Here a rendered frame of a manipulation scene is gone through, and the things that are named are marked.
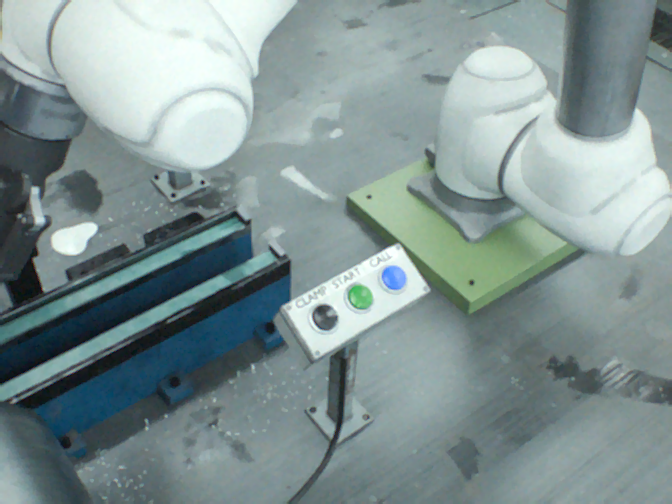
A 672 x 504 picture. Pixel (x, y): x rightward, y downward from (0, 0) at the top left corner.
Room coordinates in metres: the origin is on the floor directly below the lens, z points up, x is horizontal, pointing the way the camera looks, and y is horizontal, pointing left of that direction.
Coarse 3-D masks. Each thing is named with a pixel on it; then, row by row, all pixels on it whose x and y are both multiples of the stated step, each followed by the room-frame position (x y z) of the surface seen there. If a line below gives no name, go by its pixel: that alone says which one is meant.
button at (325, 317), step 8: (312, 312) 0.56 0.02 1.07; (320, 312) 0.56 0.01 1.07; (328, 312) 0.56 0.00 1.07; (336, 312) 0.56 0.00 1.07; (312, 320) 0.55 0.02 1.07; (320, 320) 0.55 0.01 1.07; (328, 320) 0.55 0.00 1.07; (336, 320) 0.55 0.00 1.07; (320, 328) 0.54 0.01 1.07; (328, 328) 0.54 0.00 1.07
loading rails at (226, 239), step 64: (128, 256) 0.76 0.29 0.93; (192, 256) 0.79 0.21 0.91; (0, 320) 0.64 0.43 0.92; (64, 320) 0.66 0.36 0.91; (128, 320) 0.72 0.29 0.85; (192, 320) 0.67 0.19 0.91; (256, 320) 0.74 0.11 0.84; (0, 384) 0.59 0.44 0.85; (64, 384) 0.56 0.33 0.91; (128, 384) 0.60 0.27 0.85; (192, 384) 0.63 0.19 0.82; (64, 448) 0.52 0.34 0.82
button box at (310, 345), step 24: (360, 264) 0.63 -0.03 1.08; (384, 264) 0.63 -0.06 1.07; (408, 264) 0.64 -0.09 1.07; (336, 288) 0.59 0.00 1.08; (384, 288) 0.60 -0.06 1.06; (408, 288) 0.61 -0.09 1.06; (288, 312) 0.55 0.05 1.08; (360, 312) 0.57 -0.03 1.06; (384, 312) 0.58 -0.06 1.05; (288, 336) 0.55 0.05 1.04; (312, 336) 0.53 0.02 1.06; (336, 336) 0.54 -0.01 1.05; (360, 336) 0.57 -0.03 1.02; (312, 360) 0.51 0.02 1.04
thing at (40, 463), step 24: (0, 408) 0.38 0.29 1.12; (24, 408) 0.40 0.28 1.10; (0, 432) 0.35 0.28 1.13; (24, 432) 0.36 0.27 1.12; (48, 432) 0.39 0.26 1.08; (0, 456) 0.33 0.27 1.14; (24, 456) 0.34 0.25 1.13; (48, 456) 0.35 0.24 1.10; (0, 480) 0.30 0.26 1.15; (24, 480) 0.31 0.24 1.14; (48, 480) 0.32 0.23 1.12; (72, 480) 0.34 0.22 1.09
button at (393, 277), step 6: (384, 270) 0.62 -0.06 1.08; (390, 270) 0.62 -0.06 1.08; (396, 270) 0.62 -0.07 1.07; (402, 270) 0.63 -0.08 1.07; (384, 276) 0.61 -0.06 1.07; (390, 276) 0.62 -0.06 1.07; (396, 276) 0.62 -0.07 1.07; (402, 276) 0.62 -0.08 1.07; (384, 282) 0.61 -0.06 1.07; (390, 282) 0.61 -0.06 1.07; (396, 282) 0.61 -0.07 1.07; (402, 282) 0.61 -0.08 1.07; (390, 288) 0.60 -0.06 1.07; (396, 288) 0.60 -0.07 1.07
